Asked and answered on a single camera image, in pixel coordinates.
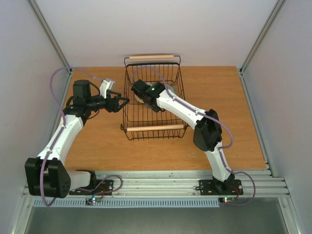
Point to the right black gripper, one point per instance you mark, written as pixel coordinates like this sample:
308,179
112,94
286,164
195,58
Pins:
136,87

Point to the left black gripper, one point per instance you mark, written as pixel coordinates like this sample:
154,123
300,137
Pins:
115,108

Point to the red dotted pattern bowl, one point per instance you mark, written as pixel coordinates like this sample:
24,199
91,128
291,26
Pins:
138,99

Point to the black wire dish rack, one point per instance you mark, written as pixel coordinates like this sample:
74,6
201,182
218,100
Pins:
140,122

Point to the celadon green bowl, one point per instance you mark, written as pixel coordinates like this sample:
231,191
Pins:
172,90

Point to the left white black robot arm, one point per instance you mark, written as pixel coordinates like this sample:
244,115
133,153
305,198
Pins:
46,175

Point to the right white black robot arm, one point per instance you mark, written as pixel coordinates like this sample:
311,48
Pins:
205,124

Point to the left small circuit board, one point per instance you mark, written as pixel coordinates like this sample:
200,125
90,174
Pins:
92,201

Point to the small circuit board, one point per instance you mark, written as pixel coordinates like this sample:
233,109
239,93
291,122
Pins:
92,201
227,199

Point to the right small circuit board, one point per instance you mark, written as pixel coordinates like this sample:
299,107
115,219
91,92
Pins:
227,199

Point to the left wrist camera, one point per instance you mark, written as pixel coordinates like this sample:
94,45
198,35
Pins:
107,84

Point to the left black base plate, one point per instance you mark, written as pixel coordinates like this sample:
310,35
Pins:
104,186

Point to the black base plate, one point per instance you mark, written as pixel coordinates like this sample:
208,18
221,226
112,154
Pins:
104,186
208,187

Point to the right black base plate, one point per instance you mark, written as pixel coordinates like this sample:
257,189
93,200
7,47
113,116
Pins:
208,187

